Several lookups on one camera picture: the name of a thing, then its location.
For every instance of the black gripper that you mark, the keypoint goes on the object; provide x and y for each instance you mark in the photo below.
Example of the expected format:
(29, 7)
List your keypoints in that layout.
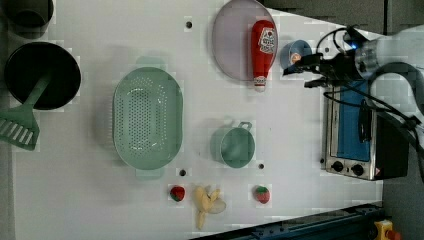
(341, 69)

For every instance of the red plush ketchup bottle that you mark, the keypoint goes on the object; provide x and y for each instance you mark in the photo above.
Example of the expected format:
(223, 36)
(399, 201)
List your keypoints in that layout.
(263, 46)

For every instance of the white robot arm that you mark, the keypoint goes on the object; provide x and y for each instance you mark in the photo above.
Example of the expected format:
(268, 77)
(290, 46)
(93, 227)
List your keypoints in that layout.
(399, 53)

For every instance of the grey round plate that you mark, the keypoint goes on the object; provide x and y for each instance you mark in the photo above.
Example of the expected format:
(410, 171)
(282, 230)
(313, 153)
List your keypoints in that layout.
(231, 36)

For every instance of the orange slice toy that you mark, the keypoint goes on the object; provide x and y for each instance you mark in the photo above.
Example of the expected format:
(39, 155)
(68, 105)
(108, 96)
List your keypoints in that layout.
(295, 57)

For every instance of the blue bowl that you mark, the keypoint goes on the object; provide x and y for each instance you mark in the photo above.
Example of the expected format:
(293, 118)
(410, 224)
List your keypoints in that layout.
(299, 46)

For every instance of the toaster oven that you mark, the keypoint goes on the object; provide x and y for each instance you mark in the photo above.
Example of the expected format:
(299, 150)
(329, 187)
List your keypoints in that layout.
(361, 142)

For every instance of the peeled banana toy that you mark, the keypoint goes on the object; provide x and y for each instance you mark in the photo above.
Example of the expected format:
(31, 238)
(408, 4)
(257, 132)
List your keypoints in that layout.
(207, 203)

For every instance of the green perforated colander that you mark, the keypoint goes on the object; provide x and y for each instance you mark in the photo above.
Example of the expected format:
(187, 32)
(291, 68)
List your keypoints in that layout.
(147, 118)

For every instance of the yellow red emergency button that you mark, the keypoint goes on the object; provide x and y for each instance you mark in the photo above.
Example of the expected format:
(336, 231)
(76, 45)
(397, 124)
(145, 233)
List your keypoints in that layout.
(385, 231)

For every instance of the small red strawberry toy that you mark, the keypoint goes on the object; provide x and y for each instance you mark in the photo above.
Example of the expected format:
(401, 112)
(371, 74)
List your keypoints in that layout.
(177, 193)

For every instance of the black round pan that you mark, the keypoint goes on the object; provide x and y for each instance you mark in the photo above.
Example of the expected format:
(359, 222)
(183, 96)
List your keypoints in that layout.
(32, 61)

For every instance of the black cup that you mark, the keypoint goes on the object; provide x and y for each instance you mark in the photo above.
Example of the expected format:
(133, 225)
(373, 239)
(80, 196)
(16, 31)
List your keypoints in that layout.
(28, 18)

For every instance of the green slotted spatula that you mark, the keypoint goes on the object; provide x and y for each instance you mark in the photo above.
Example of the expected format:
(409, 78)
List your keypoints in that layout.
(18, 124)

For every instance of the green cup with handle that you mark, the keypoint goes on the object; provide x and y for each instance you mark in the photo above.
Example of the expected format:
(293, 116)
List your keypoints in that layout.
(233, 146)

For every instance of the blue metal frame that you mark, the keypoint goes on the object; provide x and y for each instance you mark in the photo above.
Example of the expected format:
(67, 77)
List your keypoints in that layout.
(353, 223)

